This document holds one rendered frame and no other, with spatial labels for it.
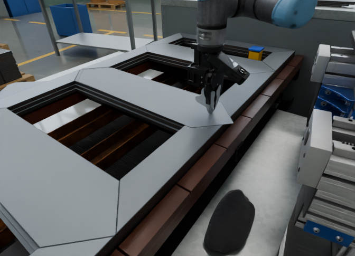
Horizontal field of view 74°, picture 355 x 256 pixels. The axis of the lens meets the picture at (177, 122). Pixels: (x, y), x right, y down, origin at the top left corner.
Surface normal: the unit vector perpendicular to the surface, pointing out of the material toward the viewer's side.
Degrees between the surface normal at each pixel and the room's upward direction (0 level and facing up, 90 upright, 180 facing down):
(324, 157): 90
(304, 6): 90
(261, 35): 90
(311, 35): 90
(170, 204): 0
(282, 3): 74
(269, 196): 0
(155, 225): 0
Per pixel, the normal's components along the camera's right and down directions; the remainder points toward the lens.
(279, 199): -0.03, -0.82
